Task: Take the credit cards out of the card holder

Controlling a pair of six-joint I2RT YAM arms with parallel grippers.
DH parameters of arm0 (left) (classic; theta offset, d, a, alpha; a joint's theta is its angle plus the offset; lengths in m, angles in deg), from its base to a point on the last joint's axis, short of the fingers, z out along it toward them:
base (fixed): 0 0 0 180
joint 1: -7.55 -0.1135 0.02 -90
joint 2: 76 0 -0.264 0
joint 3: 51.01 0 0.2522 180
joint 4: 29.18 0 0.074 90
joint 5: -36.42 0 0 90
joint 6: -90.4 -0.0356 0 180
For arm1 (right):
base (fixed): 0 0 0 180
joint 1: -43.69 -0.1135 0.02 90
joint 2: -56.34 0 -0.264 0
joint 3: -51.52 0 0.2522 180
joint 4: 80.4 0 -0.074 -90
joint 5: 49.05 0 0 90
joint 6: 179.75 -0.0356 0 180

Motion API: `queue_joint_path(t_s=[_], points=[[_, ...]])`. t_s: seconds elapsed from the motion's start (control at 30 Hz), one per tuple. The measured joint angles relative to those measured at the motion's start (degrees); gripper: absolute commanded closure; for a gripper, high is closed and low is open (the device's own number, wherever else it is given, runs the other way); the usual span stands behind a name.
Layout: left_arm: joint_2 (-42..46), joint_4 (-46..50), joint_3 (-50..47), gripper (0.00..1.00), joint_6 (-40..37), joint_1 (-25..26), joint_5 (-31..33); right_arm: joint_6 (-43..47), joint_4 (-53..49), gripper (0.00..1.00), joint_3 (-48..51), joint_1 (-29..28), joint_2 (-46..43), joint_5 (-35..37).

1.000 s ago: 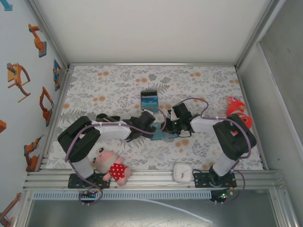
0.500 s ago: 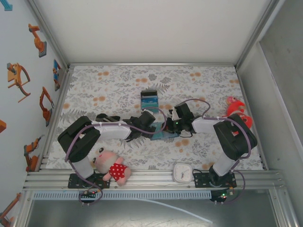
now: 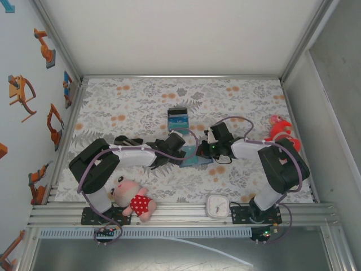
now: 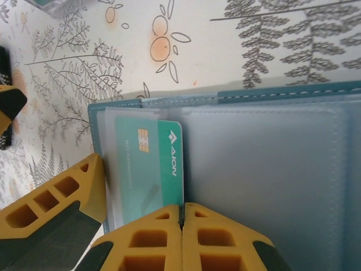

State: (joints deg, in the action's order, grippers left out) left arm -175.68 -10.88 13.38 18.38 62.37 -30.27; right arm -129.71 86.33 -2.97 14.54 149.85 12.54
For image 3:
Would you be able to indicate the blue card box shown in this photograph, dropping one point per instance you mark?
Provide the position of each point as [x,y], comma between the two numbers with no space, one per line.
[177,124]

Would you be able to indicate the blue card holder wallet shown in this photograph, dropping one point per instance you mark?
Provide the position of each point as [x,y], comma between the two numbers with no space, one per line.
[203,162]

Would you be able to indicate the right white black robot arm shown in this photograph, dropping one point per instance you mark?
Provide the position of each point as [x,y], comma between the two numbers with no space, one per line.
[245,148]

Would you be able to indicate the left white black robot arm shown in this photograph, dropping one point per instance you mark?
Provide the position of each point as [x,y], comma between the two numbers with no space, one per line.
[135,156]

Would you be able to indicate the teal credit card stack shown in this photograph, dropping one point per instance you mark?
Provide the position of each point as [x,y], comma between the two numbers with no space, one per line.
[177,126]

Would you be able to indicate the blue credit card stack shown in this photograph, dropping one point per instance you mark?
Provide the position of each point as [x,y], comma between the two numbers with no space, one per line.
[177,120]

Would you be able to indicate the black credit card stack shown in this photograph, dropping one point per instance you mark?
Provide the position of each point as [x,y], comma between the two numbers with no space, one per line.
[177,111]

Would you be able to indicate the floral tablecloth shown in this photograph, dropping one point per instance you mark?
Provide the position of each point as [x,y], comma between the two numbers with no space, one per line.
[180,183]

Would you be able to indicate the black white striped sock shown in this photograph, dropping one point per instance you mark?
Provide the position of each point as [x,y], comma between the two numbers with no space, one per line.
[129,140]

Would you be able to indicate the red plush toy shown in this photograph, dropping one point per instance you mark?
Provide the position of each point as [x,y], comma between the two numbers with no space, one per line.
[282,130]

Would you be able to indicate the pink plush toy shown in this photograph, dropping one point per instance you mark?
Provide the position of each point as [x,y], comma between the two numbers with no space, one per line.
[132,194]

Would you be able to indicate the white square clock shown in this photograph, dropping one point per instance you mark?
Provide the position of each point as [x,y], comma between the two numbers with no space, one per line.
[217,206]

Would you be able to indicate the wide aluminium base extrusion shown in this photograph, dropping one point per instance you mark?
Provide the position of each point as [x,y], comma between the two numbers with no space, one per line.
[180,214]

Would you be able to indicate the round black controller board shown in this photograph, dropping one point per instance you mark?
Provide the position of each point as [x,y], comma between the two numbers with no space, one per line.
[262,235]

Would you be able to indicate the small circuit board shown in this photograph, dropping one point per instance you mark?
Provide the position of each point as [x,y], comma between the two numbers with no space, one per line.
[105,232]

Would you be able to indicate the thin white tube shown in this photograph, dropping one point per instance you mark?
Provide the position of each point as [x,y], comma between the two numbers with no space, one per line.
[225,254]

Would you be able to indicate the blue orange machine sticker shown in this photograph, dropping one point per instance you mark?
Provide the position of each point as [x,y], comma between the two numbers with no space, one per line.
[67,84]

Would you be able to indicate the orange claw machine sticker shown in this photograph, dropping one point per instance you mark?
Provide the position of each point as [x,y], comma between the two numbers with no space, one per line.
[17,90]

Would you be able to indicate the orange block sticker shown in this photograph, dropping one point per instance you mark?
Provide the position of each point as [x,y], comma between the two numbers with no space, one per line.
[2,149]

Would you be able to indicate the aluminium frame bar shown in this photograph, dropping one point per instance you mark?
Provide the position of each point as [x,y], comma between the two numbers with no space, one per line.
[59,42]
[66,141]
[180,76]
[304,42]

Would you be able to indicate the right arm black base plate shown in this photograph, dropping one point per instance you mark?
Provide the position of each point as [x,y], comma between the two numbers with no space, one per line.
[239,216]

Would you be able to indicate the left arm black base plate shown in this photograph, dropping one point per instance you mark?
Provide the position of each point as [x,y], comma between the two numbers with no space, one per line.
[87,218]

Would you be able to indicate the blue wall sticker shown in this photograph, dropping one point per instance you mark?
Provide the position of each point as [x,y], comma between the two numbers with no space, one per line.
[9,8]

